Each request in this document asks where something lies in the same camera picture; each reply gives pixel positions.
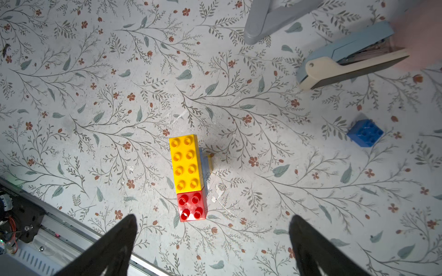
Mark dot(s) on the yellow long lego brick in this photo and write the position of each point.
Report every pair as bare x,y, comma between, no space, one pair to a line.
186,164

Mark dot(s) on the small yellow lego brick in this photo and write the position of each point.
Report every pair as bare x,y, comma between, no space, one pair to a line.
210,164

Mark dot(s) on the grey V-shaped bracket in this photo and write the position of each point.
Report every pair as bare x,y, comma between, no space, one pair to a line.
261,22

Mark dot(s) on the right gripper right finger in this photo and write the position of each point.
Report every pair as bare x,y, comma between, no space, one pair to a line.
314,254

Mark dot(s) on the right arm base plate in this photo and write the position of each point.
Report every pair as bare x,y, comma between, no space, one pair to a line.
21,217

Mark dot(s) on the long light blue lego brick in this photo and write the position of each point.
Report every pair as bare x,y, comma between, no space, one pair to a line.
205,169

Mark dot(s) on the small blue lego brick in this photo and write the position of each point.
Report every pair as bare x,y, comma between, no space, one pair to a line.
365,133

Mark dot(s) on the pink pen cup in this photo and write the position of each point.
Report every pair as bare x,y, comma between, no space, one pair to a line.
419,30

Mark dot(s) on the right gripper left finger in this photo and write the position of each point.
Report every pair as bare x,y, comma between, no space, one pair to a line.
110,255

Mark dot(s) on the red lego brick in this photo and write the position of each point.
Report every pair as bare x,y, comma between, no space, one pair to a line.
192,206

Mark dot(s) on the floral table mat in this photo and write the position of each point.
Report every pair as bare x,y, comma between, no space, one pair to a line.
92,91

